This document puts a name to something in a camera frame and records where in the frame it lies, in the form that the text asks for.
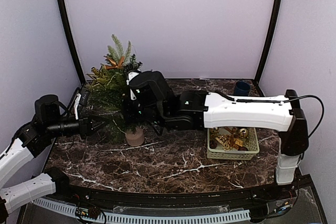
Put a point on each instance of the gold bauble right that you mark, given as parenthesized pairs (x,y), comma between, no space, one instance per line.
(243,133)

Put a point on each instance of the round wooden tree base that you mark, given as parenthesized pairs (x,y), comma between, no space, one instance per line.
(135,138)

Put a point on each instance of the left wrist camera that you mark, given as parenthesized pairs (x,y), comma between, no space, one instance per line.
(80,101)

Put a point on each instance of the small green christmas tree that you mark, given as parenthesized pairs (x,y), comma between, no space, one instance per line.
(110,97)

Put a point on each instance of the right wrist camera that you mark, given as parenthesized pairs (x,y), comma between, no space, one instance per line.
(130,75)

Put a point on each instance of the dark blue mug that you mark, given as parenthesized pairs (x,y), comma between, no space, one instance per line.
(242,88)

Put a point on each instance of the white cable duct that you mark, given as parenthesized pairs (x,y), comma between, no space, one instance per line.
(145,215)

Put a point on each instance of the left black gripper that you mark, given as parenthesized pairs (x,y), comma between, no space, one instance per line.
(85,126)

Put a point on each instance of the pale green plastic basket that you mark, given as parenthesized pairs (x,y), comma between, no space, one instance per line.
(220,133)

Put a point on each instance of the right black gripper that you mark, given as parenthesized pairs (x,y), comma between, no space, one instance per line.
(128,114)

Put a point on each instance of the brown pine cone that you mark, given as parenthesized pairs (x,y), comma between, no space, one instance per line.
(213,144)

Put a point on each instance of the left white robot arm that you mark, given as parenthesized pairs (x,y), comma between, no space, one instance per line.
(51,120)

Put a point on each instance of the brown bauble front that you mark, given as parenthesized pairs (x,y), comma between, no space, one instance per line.
(242,148)

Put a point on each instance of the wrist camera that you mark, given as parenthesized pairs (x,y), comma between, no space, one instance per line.
(80,101)
(130,75)

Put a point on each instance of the gold star tree topper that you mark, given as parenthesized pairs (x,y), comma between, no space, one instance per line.
(100,77)

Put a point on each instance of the copper ribbon bow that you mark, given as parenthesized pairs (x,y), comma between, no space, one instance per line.
(113,64)

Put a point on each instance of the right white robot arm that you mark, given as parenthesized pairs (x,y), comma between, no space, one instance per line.
(152,100)

